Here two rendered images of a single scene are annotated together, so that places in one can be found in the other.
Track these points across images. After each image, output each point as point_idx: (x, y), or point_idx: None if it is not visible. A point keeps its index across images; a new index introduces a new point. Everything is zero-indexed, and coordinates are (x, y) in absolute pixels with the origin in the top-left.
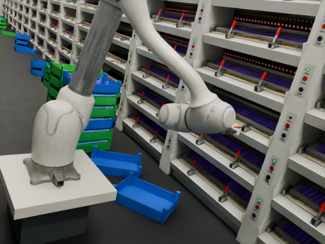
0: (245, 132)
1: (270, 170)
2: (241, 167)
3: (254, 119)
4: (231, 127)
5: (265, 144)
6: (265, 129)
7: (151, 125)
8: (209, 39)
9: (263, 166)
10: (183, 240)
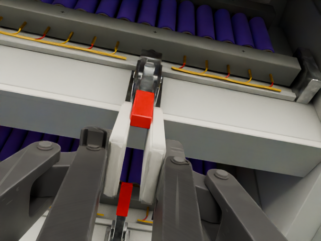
0: (161, 108)
1: None
2: (141, 230)
3: (132, 17)
4: (155, 142)
5: (305, 140)
6: (240, 58)
7: None
8: None
9: (296, 227)
10: None
